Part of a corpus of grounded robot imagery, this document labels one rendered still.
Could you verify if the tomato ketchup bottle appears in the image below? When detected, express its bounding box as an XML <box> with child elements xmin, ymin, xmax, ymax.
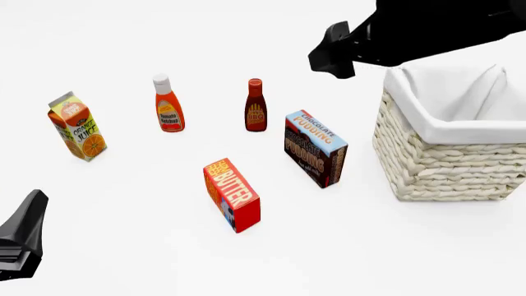
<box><xmin>152</xmin><ymin>72</ymin><xmax>187</xmax><ymax>133</ymax></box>

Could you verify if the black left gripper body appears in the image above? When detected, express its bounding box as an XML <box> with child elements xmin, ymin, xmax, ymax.
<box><xmin>0</xmin><ymin>238</ymin><xmax>44</xmax><ymax>282</ymax></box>

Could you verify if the white-lined wicker basket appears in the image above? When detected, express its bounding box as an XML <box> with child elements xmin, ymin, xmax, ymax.
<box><xmin>371</xmin><ymin>63</ymin><xmax>526</xmax><ymax>203</ymax></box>

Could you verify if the dark red BBQ sauce bottle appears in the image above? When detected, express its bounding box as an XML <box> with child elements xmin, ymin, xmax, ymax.
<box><xmin>244</xmin><ymin>77</ymin><xmax>269</xmax><ymax>133</ymax></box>

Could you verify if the orange juice carton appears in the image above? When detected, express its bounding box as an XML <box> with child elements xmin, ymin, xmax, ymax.
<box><xmin>47</xmin><ymin>90</ymin><xmax>108</xmax><ymax>163</ymax></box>

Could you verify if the chocolate pudding box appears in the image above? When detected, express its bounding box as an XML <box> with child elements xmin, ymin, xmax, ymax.
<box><xmin>284</xmin><ymin>109</ymin><xmax>349</xmax><ymax>190</ymax></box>

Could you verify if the red butter box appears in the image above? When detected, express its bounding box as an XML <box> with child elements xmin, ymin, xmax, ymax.
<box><xmin>202</xmin><ymin>157</ymin><xmax>262</xmax><ymax>234</ymax></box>

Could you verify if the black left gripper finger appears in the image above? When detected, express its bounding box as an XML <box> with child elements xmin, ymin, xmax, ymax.
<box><xmin>0</xmin><ymin>188</ymin><xmax>50</xmax><ymax>257</ymax></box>

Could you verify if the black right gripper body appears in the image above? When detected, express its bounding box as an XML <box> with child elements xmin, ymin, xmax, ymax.
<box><xmin>307</xmin><ymin>38</ymin><xmax>358</xmax><ymax>80</ymax></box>

